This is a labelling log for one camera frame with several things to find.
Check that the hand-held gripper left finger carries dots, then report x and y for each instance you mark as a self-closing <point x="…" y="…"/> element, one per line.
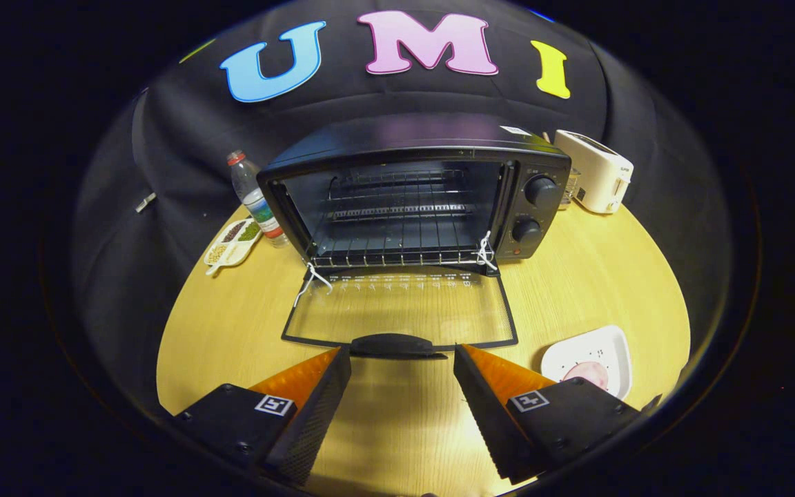
<point x="318" y="414"/>

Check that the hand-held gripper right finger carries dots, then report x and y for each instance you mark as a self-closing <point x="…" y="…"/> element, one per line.
<point x="491" y="414"/>

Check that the pink ham slice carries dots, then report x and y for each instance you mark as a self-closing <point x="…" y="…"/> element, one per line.
<point x="587" y="375"/>

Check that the white square plate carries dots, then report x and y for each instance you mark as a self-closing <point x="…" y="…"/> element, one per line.
<point x="597" y="345"/>

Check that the black toaster oven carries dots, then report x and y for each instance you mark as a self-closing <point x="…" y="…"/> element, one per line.
<point x="397" y="141"/>

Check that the white bread toaster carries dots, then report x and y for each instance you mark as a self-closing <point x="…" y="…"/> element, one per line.
<point x="594" y="169"/>

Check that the white divided dish with beans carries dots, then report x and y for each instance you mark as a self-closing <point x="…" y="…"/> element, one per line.
<point x="232" y="245"/>

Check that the clear plastic water bottle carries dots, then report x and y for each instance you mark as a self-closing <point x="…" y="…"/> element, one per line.
<point x="256" y="197"/>

